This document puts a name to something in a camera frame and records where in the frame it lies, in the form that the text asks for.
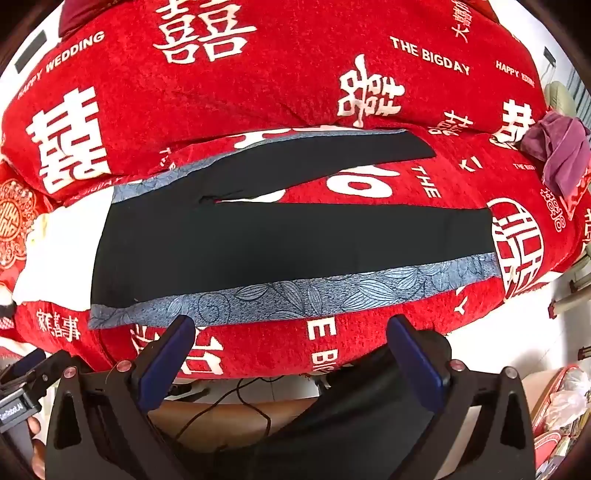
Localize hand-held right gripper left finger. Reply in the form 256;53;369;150
45;315;197;480

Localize red printed blanket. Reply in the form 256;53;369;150
0;0;588;380

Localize purple cloth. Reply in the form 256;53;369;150
521;112;591;198

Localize brown stool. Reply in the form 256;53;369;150
148;398;320;455

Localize black pants with blue trim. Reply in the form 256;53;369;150
88;128;502;330

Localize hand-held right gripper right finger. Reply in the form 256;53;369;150
387;315;537;480

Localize beige chair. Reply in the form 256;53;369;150
544;80;579;121

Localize black cable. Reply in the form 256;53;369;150
174;376;274;440

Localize wooden rack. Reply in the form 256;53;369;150
549;258;591;317

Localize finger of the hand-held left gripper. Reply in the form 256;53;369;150
18;350;71;397
0;349;48;384

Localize dark red pillow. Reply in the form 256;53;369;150
60;0;155;38

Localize red patterned bag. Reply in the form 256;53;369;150
530;364;591;474

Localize person's left hand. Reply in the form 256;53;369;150
27;414;48;480

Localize red embroidered pillow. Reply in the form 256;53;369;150
0;157;52;289

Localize white sheet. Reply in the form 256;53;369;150
13;187;116;311

